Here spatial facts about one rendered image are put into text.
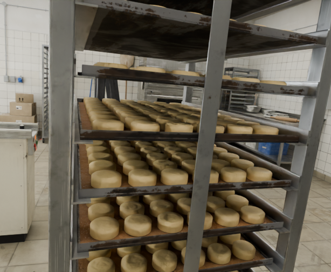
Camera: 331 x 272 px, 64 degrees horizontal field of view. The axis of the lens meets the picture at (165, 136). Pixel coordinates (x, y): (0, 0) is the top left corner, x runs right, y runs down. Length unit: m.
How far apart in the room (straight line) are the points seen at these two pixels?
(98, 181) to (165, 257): 0.23
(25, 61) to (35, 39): 0.49
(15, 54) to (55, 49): 5.93
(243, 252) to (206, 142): 0.29
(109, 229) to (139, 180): 0.10
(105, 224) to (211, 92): 0.29
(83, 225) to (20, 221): 1.87
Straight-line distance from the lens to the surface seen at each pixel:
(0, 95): 6.40
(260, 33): 0.49
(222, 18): 0.45
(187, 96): 1.08
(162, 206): 0.56
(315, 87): 0.56
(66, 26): 0.38
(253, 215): 0.59
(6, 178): 2.27
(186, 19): 0.43
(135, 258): 0.57
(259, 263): 0.65
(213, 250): 0.62
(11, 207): 2.35
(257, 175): 0.56
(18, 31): 6.33
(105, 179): 0.44
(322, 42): 0.57
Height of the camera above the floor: 1.31
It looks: 11 degrees down
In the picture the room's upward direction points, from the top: 5 degrees clockwise
